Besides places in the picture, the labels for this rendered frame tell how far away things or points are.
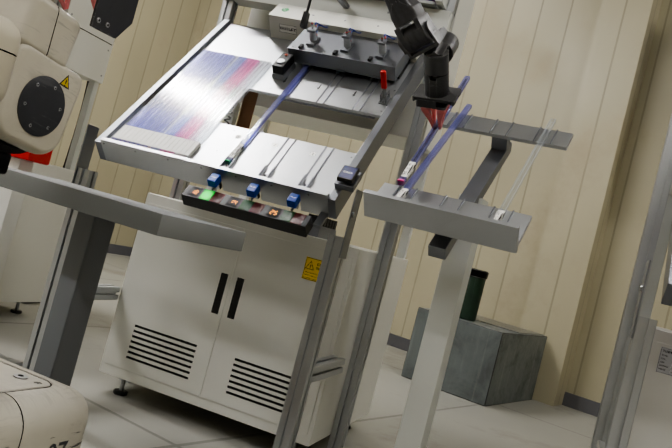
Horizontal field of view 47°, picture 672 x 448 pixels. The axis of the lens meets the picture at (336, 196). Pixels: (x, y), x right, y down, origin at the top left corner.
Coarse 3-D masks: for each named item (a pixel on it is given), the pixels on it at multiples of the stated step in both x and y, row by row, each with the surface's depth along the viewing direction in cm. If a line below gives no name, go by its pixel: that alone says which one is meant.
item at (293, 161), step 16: (224, 128) 210; (240, 128) 209; (208, 144) 204; (224, 144) 204; (256, 144) 204; (272, 144) 203; (288, 144) 203; (304, 144) 203; (208, 160) 199; (240, 160) 199; (256, 160) 198; (272, 160) 198; (288, 160) 198; (304, 160) 198; (320, 160) 197; (336, 160) 197; (272, 176) 193; (288, 176) 193; (304, 176) 192; (320, 176) 193; (336, 176) 192
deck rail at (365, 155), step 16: (416, 64) 228; (416, 80) 228; (400, 96) 216; (384, 112) 210; (400, 112) 219; (384, 128) 208; (368, 144) 200; (352, 160) 195; (368, 160) 201; (336, 192) 186; (352, 192) 195; (336, 208) 186
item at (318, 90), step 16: (224, 32) 250; (240, 32) 250; (256, 32) 249; (208, 48) 243; (224, 48) 242; (240, 48) 242; (256, 48) 242; (272, 48) 241; (272, 64) 234; (272, 80) 227; (288, 80) 227; (304, 80) 226; (320, 80) 226; (336, 80) 226; (352, 80) 225; (368, 80) 225; (400, 80) 224; (288, 96) 220; (304, 96) 220; (320, 96) 219; (336, 96) 219; (352, 96) 219; (368, 96) 219; (352, 112) 215; (368, 112) 213
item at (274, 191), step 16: (112, 144) 204; (128, 144) 202; (112, 160) 208; (128, 160) 205; (144, 160) 203; (160, 160) 200; (176, 160) 198; (192, 160) 196; (176, 176) 202; (192, 176) 199; (208, 176) 196; (224, 176) 194; (240, 176) 192; (256, 176) 190; (240, 192) 195; (272, 192) 191; (288, 192) 188; (304, 192) 186; (320, 192) 184; (304, 208) 190; (320, 208) 187
